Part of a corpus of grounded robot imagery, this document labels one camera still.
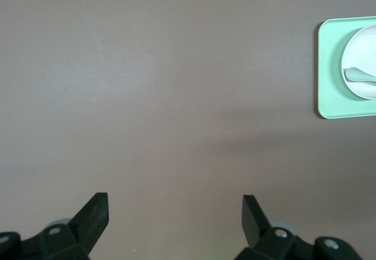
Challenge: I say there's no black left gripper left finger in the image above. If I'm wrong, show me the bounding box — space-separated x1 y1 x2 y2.
0 192 110 260

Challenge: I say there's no mint green rectangular tray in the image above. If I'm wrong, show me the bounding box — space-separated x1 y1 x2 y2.
317 15 376 120

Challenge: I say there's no round white plate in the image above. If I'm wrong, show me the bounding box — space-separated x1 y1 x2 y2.
341 23 376 100

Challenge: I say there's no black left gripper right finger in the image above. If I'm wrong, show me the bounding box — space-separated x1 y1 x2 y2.
234 194 361 260

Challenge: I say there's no mint green plastic spoon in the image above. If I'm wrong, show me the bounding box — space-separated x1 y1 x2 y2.
345 67 376 83

